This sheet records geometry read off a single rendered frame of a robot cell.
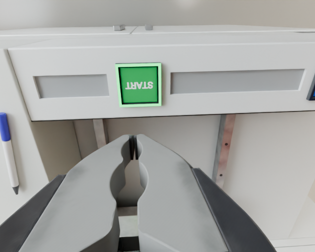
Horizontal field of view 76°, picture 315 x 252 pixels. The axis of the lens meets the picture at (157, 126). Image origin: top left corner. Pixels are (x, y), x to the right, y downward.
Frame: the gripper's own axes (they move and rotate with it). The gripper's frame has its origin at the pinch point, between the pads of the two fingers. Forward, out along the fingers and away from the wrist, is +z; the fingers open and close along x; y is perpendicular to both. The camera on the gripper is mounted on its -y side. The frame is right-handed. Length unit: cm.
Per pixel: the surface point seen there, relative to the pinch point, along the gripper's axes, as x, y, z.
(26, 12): -58, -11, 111
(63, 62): -8.9, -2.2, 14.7
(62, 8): -40, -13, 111
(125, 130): -4.0, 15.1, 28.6
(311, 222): 58, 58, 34
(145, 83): 0.8, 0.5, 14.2
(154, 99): 1.9, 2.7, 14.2
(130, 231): -4.4, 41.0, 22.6
